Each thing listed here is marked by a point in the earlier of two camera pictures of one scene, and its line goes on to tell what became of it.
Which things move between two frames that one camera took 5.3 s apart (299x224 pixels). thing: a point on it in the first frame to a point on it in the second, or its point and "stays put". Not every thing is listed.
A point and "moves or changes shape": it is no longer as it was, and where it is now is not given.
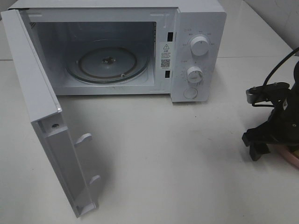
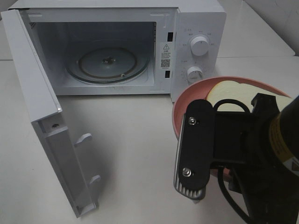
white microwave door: [63, 152] stays put
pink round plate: [282, 150] moves or changes shape
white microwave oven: [176, 47] stays put
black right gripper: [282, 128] to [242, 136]
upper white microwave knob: [199, 45] stays put
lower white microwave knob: [194, 74] stays put
